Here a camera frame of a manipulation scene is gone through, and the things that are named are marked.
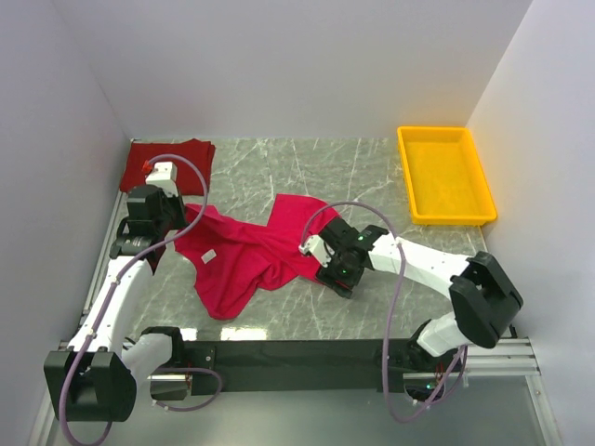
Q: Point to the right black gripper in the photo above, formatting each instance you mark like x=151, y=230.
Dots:
x=329, y=276

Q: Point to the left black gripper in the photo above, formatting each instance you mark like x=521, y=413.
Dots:
x=180, y=222

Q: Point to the pink t shirt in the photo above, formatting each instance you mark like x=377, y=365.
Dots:
x=233, y=258

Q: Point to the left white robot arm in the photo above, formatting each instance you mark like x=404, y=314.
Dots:
x=94, y=379

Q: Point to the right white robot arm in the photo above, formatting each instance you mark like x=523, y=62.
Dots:
x=484, y=300

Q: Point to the black base beam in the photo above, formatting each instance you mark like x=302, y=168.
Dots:
x=287, y=365

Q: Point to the yellow plastic tray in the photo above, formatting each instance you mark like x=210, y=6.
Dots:
x=443, y=176

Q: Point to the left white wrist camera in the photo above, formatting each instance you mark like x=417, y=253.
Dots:
x=164, y=176

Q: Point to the aluminium frame rail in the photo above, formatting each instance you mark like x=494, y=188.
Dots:
x=427, y=387

